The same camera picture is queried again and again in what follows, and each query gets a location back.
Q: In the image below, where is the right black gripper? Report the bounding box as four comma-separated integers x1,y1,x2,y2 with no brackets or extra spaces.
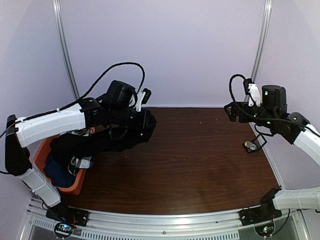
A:
224,101,277,130

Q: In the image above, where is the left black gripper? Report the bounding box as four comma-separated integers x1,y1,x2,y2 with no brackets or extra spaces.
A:
109,104,157,130

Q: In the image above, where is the black t-shirt blue logo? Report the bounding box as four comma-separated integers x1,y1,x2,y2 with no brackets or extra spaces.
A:
49,109,157,166

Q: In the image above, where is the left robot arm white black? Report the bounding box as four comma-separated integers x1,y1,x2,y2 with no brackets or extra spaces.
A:
3,80,152,222

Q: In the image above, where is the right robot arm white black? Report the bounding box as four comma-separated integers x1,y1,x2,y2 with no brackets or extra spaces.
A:
223,83,320,221

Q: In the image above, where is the black white checkered shirt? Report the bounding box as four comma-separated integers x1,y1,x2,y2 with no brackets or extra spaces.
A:
67,127,96,177

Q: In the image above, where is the dark blue garment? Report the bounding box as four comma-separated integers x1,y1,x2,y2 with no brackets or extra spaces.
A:
43,154,76,188

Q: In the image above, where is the orange plastic bin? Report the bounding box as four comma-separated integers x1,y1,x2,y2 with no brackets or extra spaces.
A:
33,136,87,196

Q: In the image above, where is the right circuit board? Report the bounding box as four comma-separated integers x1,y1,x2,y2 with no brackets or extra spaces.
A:
254,222,275,238

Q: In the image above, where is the circuit board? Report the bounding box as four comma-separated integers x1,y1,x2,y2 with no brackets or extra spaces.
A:
53,222,75,238
254,222,275,238

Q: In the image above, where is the left circuit board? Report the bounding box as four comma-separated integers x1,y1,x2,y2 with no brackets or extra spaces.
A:
53,222,75,238

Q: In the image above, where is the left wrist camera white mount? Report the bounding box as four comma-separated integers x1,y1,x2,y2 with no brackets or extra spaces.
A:
134,88,152,112

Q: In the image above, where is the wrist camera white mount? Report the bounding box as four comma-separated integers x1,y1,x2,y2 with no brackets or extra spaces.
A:
243,78,262,107
134,88,152,112

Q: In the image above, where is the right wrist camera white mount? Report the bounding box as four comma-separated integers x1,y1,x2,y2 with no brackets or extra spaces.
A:
243,78,262,107

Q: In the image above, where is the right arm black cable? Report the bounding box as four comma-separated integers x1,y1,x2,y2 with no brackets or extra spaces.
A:
229,73,276,118

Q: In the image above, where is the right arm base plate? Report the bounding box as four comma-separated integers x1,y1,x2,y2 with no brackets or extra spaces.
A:
238,206,282,226

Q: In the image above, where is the right aluminium corner post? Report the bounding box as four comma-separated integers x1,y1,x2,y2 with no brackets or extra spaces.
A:
251,0,273,83

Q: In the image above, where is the aluminium corner post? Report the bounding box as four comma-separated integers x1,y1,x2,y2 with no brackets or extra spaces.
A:
251,0,273,83
52,0,80,101

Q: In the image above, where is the aluminium front rail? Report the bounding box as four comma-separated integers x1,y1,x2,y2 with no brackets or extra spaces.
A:
21,196,311,240

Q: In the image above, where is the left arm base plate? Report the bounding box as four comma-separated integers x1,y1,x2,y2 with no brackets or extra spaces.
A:
45,206,89,227

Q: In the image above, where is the left aluminium corner post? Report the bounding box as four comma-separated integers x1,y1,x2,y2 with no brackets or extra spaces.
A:
52,0,80,101

